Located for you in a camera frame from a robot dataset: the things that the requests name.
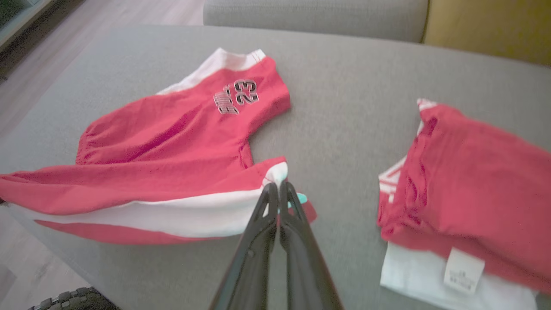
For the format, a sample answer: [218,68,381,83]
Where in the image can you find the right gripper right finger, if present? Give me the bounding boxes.
[279,181,345,310]

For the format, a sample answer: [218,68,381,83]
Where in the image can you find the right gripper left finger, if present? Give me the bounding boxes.
[210,183,279,310]

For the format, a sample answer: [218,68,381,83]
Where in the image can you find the red shorts with white trim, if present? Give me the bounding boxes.
[0,47,317,246]

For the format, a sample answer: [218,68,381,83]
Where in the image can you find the red lettered jersey shirt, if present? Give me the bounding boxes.
[377,98,551,310]

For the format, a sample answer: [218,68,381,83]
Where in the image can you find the large grey sofa seat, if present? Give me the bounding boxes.
[0,25,551,310]

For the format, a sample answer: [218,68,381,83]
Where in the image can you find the grey sofa seat cushion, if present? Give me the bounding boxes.
[203,0,430,43]

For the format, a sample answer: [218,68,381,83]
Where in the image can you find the large yellow sofa back cushion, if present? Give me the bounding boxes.
[424,0,551,67]

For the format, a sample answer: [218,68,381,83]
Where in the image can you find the dark low cabinet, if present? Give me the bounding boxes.
[0,0,84,80]

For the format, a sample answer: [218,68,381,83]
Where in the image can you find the black ribbed cable sleeve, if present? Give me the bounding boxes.
[27,286,122,310]

